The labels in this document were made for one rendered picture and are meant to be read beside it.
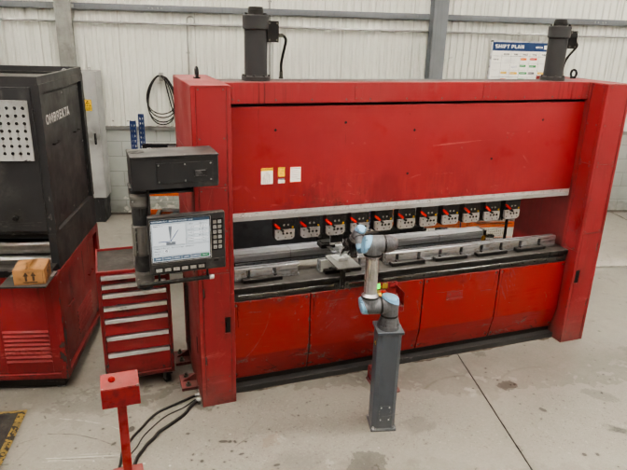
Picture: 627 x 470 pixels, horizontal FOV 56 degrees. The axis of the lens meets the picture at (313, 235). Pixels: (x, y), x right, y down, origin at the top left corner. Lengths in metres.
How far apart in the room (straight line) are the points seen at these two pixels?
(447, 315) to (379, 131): 1.70
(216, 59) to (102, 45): 1.51
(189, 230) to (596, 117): 3.41
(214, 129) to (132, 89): 4.94
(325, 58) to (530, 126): 4.11
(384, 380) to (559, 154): 2.48
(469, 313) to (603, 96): 2.05
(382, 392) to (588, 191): 2.48
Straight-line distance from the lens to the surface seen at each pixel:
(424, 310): 4.94
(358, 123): 4.30
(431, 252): 4.91
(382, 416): 4.27
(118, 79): 8.66
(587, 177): 5.40
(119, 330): 4.55
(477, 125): 4.80
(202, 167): 3.46
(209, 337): 4.24
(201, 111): 3.75
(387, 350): 3.99
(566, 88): 5.26
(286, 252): 4.65
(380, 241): 3.69
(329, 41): 8.55
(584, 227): 5.50
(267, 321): 4.41
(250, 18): 4.06
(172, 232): 3.51
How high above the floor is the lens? 2.63
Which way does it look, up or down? 19 degrees down
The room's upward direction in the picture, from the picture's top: 2 degrees clockwise
